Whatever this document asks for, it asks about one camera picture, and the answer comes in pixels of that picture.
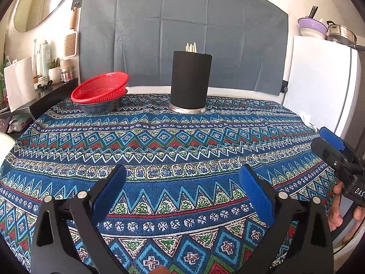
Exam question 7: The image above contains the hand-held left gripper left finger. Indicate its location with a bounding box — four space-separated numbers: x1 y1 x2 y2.
30 164 127 274

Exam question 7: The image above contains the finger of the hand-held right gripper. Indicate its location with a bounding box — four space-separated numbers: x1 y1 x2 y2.
319 127 357 166
311 138 350 177

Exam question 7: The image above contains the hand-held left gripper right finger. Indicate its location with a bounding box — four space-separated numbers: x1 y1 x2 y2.
239 165 334 274

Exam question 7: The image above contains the black cylindrical utensil holder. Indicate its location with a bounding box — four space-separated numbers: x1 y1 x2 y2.
168 50 213 114

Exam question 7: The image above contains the person's right hand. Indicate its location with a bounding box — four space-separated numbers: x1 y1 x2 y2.
327 181 365 244

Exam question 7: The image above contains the white refrigerator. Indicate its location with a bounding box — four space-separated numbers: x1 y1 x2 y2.
282 36 365 160

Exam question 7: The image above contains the blue patterned tablecloth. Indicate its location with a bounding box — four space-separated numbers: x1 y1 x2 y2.
0 93 343 274

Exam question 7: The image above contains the dark blue bowl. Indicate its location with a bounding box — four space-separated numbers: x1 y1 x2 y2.
80 88 128 114

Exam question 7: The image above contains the red plastic colander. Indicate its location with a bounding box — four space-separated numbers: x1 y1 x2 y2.
71 72 130 105

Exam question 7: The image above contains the steel cooking pot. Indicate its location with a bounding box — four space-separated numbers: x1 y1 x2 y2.
326 21 357 46

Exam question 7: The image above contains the white bowl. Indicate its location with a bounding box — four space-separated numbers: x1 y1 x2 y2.
299 28 327 40

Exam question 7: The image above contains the black shelf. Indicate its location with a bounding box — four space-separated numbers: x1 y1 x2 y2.
29 77 80 120

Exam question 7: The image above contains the white rounded object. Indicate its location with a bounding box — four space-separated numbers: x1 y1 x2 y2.
0 134 16 163

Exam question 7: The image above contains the printed plastic packet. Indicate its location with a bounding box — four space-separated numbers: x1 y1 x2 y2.
7 113 33 133

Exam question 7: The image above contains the purple plastic colander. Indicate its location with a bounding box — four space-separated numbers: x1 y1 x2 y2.
297 17 328 36

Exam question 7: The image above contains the glass jar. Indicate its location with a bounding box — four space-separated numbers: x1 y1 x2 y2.
61 67 75 83

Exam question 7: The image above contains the small potted plant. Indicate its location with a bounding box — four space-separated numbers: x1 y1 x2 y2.
48 58 62 82

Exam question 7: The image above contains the white paper board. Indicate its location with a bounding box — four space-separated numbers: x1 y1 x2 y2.
3 56 36 112

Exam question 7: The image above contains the white spray bottle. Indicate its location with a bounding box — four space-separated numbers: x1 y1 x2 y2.
40 40 52 76

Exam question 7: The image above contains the wooden paddle hairbrush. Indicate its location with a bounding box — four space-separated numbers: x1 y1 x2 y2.
63 6 79 58

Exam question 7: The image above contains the grey backdrop cloth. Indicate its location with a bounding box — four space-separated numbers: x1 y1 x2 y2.
78 0 290 96

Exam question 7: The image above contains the oval wall mirror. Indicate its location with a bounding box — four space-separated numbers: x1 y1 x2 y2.
13 0 82 33

